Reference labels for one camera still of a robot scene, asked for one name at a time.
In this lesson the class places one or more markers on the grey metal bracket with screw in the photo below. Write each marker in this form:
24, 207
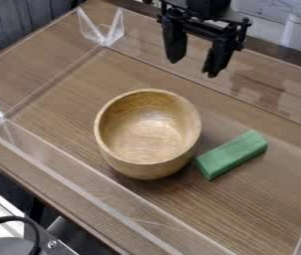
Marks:
52, 242

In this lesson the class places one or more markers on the brown wooden bowl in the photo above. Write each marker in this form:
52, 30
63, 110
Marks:
147, 130

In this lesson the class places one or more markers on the white container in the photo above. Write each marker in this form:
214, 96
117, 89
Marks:
299, 31

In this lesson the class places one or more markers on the green rectangular block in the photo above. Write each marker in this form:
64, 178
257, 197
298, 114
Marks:
224, 157

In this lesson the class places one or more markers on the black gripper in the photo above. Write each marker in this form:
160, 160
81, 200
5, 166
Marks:
208, 18

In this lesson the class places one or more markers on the clear acrylic corner bracket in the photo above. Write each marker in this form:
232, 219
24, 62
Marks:
101, 34

